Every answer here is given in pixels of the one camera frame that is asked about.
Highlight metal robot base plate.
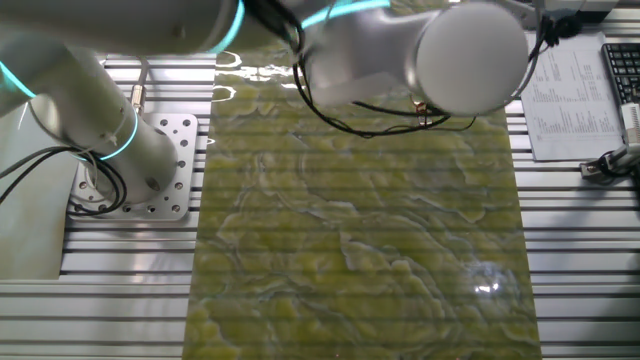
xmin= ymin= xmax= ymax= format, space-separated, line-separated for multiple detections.
xmin=67 ymin=112 xmax=200 ymax=222

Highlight grey box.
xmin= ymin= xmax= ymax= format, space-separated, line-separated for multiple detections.
xmin=542 ymin=0 xmax=621 ymax=24

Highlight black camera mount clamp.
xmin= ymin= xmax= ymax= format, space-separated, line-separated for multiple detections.
xmin=579 ymin=143 xmax=640 ymax=182

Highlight thick grey base cable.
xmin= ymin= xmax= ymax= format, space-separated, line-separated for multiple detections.
xmin=129 ymin=57 xmax=150 ymax=114

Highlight brown thin-framed glasses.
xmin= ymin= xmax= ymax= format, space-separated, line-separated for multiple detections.
xmin=410 ymin=97 xmax=434 ymax=127

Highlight black round wrist attachment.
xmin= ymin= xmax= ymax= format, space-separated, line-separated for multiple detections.
xmin=542 ymin=13 xmax=585 ymax=49

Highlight densely printed paper sheet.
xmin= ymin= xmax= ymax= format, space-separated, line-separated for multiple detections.
xmin=508 ymin=32 xmax=626 ymax=162

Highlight green marble pattern mat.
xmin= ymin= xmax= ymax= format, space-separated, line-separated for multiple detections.
xmin=182 ymin=42 xmax=544 ymax=360

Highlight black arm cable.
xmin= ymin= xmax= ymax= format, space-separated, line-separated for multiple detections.
xmin=244 ymin=0 xmax=477 ymax=140
xmin=0 ymin=144 xmax=129 ymax=219

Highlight black keyboard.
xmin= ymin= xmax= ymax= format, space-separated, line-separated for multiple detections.
xmin=601 ymin=42 xmax=640 ymax=107

